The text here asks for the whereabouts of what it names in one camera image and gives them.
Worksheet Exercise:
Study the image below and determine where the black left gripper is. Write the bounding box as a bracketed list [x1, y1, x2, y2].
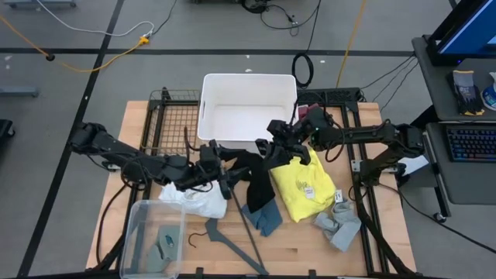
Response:
[195, 146, 249, 189]

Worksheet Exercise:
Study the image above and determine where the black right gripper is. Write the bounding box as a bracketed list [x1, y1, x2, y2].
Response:
[255, 123, 313, 171]

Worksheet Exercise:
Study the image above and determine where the black cloth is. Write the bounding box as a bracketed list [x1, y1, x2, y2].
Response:
[228, 149, 277, 214]

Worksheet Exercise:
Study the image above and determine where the yellow t-shirt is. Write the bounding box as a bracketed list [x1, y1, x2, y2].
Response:
[270, 149, 337, 224]

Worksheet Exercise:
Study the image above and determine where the white cloth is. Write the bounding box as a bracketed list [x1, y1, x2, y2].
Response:
[158, 180, 229, 220]

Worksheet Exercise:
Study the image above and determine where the blue cloth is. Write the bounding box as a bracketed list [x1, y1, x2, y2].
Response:
[242, 199, 284, 238]

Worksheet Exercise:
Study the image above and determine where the white perforated laundry basket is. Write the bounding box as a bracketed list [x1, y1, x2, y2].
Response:
[196, 72, 298, 143]

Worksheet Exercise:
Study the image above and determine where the black perforated metal box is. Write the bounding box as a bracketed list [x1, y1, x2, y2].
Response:
[297, 88, 362, 105]

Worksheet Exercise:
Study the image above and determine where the clear plastic bin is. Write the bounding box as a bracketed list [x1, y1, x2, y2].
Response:
[119, 199, 187, 279]

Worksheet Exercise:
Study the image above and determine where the grey sock with blue label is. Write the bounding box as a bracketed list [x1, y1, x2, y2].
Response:
[157, 224, 181, 261]

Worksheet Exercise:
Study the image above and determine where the white paper sheet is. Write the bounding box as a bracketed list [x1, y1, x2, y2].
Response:
[401, 153, 429, 176]

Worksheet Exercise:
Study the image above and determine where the grey computer cart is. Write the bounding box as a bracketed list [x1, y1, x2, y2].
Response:
[411, 35, 496, 224]

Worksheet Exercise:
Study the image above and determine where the black keyboard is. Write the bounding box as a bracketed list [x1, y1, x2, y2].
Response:
[445, 126, 496, 163]

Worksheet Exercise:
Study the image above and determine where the grey black work glove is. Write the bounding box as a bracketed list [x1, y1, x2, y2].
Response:
[451, 69, 485, 116]

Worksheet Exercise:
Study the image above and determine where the white blue wipes canister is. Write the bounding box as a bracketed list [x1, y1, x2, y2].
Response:
[480, 71, 496, 112]

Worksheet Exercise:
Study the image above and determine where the computer monitor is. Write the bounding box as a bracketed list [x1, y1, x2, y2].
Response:
[425, 0, 496, 67]

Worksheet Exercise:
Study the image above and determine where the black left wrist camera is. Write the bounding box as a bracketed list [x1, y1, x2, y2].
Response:
[208, 139, 224, 157]

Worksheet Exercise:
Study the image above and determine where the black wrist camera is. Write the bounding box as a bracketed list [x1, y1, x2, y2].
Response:
[267, 119, 291, 137]
[208, 139, 224, 157]

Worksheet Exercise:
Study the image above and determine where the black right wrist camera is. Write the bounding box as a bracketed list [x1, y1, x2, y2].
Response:
[267, 119, 291, 137]

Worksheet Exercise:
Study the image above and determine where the black wire mesh basket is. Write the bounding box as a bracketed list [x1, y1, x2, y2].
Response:
[139, 88, 202, 157]

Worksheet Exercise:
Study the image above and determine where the black aluminium table frame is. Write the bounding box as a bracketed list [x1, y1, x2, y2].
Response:
[87, 87, 419, 279]

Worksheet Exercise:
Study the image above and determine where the black coiled cable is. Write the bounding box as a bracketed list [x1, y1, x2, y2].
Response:
[291, 52, 315, 89]

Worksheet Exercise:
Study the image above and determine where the black floor cable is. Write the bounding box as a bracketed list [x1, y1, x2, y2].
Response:
[242, 0, 322, 36]
[377, 181, 496, 255]

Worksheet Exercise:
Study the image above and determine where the yellow cable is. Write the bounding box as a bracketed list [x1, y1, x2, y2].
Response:
[335, 0, 367, 89]

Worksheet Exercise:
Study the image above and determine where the white floor cable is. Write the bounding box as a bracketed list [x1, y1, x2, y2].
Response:
[36, 0, 155, 38]

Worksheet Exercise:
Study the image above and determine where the orange floor cable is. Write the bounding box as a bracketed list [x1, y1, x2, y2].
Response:
[0, 15, 150, 74]

